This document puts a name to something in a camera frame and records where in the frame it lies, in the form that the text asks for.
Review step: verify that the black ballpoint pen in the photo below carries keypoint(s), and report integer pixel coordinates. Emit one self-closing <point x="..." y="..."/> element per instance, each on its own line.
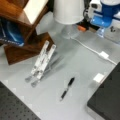
<point x="66" y="90"/>

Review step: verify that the black grey storage box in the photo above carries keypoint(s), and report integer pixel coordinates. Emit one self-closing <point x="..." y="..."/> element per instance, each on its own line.
<point x="106" y="99"/>

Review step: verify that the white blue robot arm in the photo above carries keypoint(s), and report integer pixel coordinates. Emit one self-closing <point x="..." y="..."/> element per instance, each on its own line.
<point x="101" y="13"/>

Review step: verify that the orange connector plug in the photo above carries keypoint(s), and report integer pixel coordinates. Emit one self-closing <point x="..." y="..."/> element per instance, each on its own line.
<point x="81" y="28"/>

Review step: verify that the blue book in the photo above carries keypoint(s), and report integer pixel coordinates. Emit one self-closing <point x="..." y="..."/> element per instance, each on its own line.
<point x="10" y="33"/>

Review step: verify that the wooden shelf unit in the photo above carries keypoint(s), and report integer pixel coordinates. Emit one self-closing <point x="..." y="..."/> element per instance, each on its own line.
<point x="26" y="14"/>

